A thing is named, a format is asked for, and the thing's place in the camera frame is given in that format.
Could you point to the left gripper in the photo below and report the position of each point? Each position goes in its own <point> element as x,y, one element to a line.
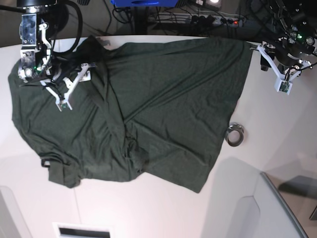
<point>280,59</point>

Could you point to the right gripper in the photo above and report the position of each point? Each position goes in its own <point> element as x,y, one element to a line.
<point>52,75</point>

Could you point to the dark green t-shirt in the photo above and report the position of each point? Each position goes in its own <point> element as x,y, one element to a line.
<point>154,108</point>

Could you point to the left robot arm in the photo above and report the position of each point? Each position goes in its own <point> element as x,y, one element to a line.
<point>288,40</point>

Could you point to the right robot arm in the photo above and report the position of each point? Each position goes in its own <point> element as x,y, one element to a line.
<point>40,64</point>

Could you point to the grey tape roll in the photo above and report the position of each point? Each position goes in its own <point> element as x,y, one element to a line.
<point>234,134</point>

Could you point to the small black clip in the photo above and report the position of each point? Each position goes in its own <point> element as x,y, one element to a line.
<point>45,163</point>

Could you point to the blue box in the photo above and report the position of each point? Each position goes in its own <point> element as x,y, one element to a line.
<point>144,3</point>

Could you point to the white power strip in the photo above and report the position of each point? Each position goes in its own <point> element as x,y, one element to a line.
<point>205,19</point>

